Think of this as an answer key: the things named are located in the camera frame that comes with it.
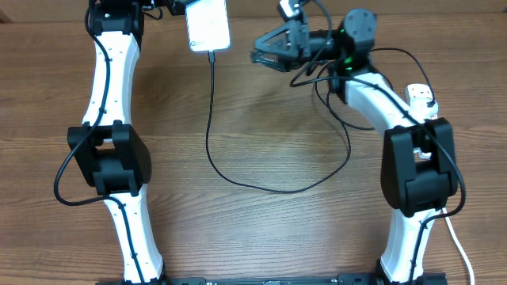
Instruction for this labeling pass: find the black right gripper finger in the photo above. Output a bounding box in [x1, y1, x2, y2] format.
[250, 51, 292, 72]
[253, 25, 293, 54]

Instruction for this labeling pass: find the Galaxy smartphone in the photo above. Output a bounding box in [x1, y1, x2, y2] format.
[185, 0, 231, 52]

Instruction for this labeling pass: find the black charger cable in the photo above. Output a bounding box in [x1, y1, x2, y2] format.
[204, 47, 436, 195]

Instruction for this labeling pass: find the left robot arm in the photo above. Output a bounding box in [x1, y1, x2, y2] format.
[54, 0, 188, 284]

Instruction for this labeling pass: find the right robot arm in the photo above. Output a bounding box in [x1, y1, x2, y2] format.
[251, 2, 464, 284]

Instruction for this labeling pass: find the white charger plug adapter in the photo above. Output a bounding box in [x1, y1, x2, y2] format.
[410, 97, 439, 120]

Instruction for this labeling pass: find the white power strip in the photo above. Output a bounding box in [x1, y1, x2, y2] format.
[405, 83, 439, 120]

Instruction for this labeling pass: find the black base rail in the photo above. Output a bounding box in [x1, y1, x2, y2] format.
[167, 273, 384, 285]

